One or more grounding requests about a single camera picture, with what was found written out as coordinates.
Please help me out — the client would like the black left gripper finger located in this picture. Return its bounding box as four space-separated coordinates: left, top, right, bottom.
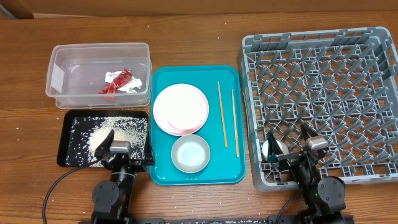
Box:
144 131 155 165
94 129 114 158

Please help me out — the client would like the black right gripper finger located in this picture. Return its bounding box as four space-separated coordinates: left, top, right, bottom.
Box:
267 131 279 163
300 123 316 143

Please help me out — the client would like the white cup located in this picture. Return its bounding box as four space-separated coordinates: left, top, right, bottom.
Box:
261 140 289 163

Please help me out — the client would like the grey bowl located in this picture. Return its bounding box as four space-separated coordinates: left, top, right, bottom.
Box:
171 134 211 174

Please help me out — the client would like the white tissue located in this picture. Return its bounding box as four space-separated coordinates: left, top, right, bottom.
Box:
105 71 142 93

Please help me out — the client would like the red foil snack wrapper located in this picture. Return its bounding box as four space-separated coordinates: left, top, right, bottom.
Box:
100 69 133 95

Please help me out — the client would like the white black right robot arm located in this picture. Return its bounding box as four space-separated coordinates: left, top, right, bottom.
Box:
266 123 354 224

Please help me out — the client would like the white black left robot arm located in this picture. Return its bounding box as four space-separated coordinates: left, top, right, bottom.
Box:
91 130 155 224

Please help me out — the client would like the grey dishwasher rack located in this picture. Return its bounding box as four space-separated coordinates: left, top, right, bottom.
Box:
238 27 397 192

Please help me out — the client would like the clear plastic waste bin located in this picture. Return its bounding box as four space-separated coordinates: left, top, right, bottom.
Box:
45 42 152 109

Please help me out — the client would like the white rice pile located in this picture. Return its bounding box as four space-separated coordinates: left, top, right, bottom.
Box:
65 116 147 167

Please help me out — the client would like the black plastic tray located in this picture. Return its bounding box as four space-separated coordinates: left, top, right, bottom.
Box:
57 110 149 167

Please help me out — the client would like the large pink plate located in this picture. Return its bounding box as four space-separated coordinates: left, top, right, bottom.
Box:
152 83 210 136

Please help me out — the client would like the teal serving tray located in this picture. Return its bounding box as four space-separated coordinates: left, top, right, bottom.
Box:
149 65 246 185

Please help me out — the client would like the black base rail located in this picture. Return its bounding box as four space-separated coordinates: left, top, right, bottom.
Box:
77 214 355 224

